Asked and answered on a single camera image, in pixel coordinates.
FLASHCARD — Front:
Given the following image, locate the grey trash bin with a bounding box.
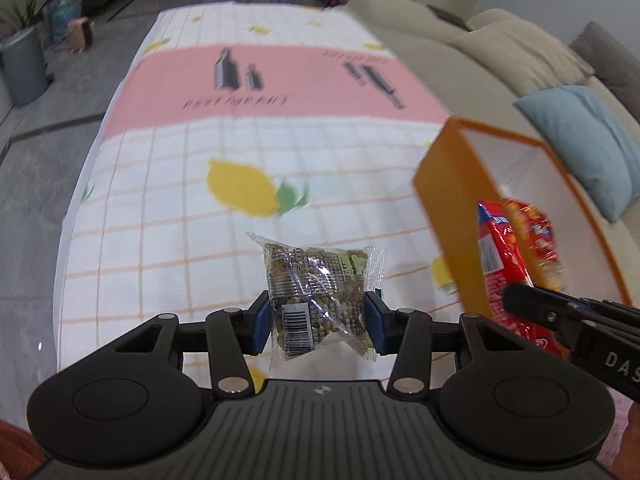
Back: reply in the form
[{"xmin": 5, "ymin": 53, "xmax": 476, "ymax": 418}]
[{"xmin": 1, "ymin": 27, "xmax": 49, "ymax": 106}]

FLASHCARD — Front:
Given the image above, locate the grey patterned cushion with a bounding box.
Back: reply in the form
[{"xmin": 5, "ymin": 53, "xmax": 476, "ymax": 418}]
[{"xmin": 570, "ymin": 21, "xmax": 639, "ymax": 120}]

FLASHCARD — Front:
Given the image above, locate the small pink heater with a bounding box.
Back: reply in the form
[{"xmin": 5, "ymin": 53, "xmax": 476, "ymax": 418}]
[{"xmin": 66, "ymin": 16, "xmax": 93, "ymax": 52}]

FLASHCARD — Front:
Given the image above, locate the large red snack bag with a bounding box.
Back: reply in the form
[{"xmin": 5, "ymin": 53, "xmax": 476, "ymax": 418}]
[{"xmin": 477, "ymin": 200, "xmax": 564, "ymax": 356}]

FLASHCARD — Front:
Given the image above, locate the spiky potted plant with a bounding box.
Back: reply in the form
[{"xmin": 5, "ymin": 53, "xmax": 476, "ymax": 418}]
[{"xmin": 0, "ymin": 0, "xmax": 52, "ymax": 39}]

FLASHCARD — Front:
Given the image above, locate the light blue cushion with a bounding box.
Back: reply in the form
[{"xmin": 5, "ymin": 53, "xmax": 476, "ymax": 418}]
[{"xmin": 514, "ymin": 86, "xmax": 639, "ymax": 223}]

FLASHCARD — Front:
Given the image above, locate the beige sofa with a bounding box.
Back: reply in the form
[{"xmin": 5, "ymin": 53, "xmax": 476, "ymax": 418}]
[{"xmin": 344, "ymin": 0, "xmax": 640, "ymax": 306}]

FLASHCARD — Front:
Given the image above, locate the brown nut bar pack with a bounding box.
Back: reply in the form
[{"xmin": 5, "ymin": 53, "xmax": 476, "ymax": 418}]
[{"xmin": 247, "ymin": 232, "xmax": 386, "ymax": 368}]

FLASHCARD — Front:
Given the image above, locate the orange cardboard box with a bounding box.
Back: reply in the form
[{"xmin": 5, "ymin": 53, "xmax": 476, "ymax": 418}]
[{"xmin": 412, "ymin": 116, "xmax": 634, "ymax": 321}]

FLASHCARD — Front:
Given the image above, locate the blue water jug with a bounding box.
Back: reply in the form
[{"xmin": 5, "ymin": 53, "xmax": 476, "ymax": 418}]
[{"xmin": 49, "ymin": 0, "xmax": 82, "ymax": 44}]

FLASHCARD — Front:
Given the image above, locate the beige sofa cushion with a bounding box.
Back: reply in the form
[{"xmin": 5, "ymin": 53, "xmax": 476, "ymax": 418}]
[{"xmin": 448, "ymin": 9, "xmax": 594, "ymax": 96}]

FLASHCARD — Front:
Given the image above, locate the pink white checkered tablecloth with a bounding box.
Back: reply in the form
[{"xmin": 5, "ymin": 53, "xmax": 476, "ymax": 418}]
[{"xmin": 53, "ymin": 3, "xmax": 461, "ymax": 367}]

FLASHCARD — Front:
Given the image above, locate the dark tablet on sofa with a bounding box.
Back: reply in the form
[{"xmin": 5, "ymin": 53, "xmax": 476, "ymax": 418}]
[{"xmin": 427, "ymin": 4, "xmax": 471, "ymax": 32}]

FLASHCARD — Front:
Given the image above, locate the person right hand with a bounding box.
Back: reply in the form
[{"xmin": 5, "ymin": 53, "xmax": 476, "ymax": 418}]
[{"xmin": 612, "ymin": 403, "xmax": 640, "ymax": 480}]

